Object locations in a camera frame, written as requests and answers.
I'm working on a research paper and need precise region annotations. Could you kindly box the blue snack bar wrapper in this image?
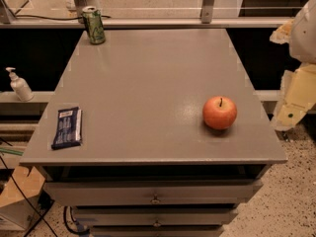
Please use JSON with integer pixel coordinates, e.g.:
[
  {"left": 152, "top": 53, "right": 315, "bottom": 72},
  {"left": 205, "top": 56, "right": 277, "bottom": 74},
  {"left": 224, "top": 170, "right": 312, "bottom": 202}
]
[{"left": 51, "top": 107, "right": 82, "bottom": 150}]

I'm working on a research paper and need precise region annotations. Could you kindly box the top drawer with knob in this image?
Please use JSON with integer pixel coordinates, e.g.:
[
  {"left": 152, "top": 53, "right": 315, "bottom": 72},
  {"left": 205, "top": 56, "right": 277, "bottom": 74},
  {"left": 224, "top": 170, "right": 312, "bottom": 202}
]
[{"left": 44, "top": 180, "right": 263, "bottom": 206}]

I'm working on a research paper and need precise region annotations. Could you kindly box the white pump bottle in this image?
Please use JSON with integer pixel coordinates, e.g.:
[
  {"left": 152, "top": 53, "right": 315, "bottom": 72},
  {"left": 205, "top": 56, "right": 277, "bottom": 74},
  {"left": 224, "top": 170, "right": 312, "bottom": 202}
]
[{"left": 6, "top": 67, "right": 34, "bottom": 102}]

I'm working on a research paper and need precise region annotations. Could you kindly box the grey drawer cabinet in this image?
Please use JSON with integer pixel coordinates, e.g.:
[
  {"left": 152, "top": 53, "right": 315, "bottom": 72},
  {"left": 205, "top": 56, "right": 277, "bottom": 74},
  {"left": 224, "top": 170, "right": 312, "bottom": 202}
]
[{"left": 22, "top": 29, "right": 286, "bottom": 237}]

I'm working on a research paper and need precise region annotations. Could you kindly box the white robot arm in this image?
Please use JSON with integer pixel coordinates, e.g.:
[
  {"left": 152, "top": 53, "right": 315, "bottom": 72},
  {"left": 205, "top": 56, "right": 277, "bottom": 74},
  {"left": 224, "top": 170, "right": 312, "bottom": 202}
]
[{"left": 270, "top": 0, "right": 316, "bottom": 131}]

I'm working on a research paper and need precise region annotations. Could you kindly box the black floor cable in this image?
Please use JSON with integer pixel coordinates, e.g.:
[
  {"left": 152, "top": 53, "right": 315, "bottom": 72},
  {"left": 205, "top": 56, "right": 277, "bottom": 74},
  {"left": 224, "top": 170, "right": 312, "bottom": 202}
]
[{"left": 0, "top": 155, "right": 59, "bottom": 237}]

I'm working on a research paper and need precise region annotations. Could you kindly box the middle drawer with knob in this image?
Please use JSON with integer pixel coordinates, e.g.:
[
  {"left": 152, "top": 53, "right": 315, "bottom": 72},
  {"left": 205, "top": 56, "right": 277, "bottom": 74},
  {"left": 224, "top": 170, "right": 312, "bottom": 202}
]
[{"left": 74, "top": 207, "right": 237, "bottom": 226}]

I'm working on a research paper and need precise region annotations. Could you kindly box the drawer with knob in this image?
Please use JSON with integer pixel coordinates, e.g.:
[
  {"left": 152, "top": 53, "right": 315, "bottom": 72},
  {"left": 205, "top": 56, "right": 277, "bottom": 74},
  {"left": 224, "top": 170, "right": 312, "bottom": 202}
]
[
  {"left": 74, "top": 207, "right": 237, "bottom": 226},
  {"left": 44, "top": 180, "right": 263, "bottom": 206}
]

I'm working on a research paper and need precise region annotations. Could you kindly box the grey metal post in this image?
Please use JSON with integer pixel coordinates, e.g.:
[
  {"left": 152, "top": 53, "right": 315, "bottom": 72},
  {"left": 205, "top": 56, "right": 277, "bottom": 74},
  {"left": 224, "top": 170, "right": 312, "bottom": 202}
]
[{"left": 200, "top": 0, "right": 215, "bottom": 24}]

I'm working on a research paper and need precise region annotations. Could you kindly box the red apple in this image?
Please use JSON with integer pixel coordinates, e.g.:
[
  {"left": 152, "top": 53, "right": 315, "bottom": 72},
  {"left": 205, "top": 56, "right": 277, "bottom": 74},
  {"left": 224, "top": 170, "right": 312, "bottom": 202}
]
[{"left": 202, "top": 96, "right": 237, "bottom": 130}]

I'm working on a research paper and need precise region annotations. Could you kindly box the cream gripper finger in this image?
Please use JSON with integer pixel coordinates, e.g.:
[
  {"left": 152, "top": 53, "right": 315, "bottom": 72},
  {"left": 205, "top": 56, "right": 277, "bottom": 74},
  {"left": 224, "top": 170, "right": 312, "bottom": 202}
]
[
  {"left": 271, "top": 63, "right": 316, "bottom": 131},
  {"left": 270, "top": 20, "right": 293, "bottom": 44}
]

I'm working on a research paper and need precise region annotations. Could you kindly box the cardboard box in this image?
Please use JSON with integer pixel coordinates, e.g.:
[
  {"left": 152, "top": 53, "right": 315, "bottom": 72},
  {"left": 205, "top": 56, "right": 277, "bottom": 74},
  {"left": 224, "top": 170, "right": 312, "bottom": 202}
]
[{"left": 0, "top": 167, "right": 45, "bottom": 231}]

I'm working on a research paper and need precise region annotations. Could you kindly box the green soda can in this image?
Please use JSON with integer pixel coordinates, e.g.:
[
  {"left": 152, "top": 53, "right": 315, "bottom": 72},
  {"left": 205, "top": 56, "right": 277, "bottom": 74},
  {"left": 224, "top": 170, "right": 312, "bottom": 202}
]
[{"left": 82, "top": 6, "right": 106, "bottom": 44}]

